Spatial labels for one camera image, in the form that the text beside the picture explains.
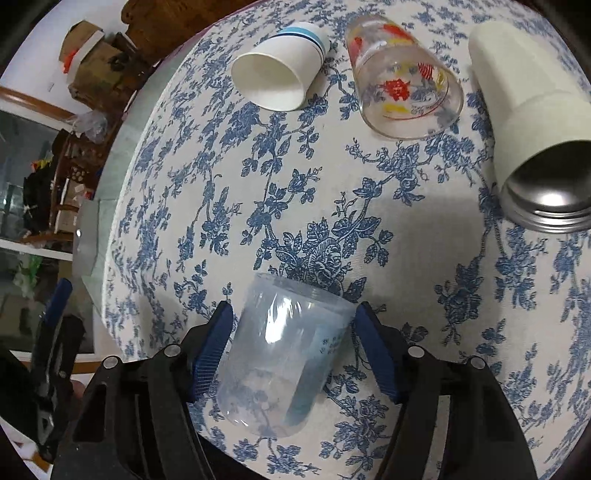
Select glass cup with red flowers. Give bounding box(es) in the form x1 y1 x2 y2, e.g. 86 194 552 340
346 15 464 140

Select small wooden chair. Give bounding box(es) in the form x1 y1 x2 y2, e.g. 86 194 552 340
18 130 116 245

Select clear plastic cup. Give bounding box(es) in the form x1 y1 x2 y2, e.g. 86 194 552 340
216 274 356 438

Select white paper cup blue stripes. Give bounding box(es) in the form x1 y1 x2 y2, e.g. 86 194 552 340
230 22 329 112

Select carved wooden sofa bench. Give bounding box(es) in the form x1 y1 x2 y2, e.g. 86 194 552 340
121 0 252 64

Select blue floral tablecloth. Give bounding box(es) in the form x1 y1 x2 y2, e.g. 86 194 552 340
102 1 590 479

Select cream steel thermos cup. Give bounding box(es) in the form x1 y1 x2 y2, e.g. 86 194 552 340
469 21 590 234

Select stacked cardboard boxes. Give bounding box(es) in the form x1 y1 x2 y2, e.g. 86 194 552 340
59 20 153 114

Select wooden framed glass door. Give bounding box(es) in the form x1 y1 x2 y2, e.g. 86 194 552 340
1 107 72 253

